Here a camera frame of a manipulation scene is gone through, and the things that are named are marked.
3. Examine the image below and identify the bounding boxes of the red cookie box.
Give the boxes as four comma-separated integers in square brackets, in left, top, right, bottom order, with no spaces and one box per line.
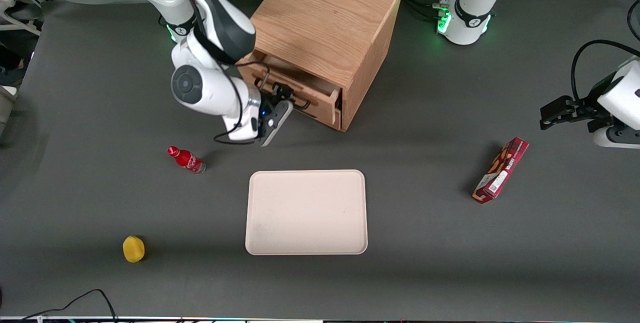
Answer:
[472,136,530,205]

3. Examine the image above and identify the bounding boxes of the black cables at arm base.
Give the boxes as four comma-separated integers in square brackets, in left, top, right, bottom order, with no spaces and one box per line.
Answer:
[401,0,452,23]

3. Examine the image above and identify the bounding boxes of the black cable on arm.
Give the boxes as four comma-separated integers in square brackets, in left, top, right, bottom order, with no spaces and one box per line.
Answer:
[571,39,640,105]
[148,0,273,146]

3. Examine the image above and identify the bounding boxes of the red cola bottle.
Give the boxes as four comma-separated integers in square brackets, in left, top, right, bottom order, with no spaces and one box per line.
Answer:
[166,145,207,176]

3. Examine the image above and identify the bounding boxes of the black cable at table edge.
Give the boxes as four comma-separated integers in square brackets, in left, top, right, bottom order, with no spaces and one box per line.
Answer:
[626,0,640,43]

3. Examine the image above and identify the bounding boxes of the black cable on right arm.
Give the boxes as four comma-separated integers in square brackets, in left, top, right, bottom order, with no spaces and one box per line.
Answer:
[148,0,273,146]

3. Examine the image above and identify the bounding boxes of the yellow lemon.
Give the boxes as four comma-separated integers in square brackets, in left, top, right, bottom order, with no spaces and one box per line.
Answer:
[122,235,147,264]

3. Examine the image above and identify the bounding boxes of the black cable on table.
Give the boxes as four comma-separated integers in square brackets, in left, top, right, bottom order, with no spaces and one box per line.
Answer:
[20,288,119,323]

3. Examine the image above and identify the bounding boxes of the white metal frame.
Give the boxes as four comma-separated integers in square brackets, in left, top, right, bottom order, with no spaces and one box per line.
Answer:
[0,0,47,34]

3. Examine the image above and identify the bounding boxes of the wooden drawer with top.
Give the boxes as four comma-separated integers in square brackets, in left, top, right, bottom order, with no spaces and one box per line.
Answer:
[238,53,344,130]

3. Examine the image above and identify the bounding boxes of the beige plastic tray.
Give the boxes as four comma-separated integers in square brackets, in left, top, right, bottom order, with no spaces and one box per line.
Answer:
[244,169,369,256]

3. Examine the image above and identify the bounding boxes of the wooden drawer cabinet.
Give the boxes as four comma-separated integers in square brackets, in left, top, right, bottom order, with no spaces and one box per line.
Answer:
[236,0,403,133]

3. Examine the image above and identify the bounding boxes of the black drawer handle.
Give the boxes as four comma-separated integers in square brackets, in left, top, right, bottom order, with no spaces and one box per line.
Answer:
[254,77,312,112]

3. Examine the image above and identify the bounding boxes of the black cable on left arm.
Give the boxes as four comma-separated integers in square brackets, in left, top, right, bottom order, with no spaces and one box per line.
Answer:
[571,39,640,105]

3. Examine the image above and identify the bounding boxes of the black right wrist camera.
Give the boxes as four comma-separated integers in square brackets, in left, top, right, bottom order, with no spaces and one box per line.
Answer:
[250,104,273,137]

